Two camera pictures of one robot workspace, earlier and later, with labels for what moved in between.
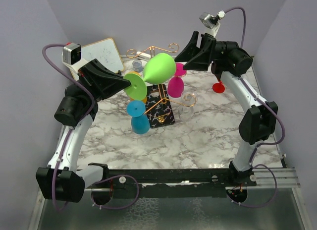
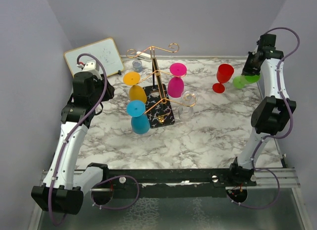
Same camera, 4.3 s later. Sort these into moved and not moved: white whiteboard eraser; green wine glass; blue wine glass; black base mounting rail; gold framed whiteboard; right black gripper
Moved: green wine glass; right black gripper
Not moved: gold framed whiteboard; white whiteboard eraser; blue wine glass; black base mounting rail
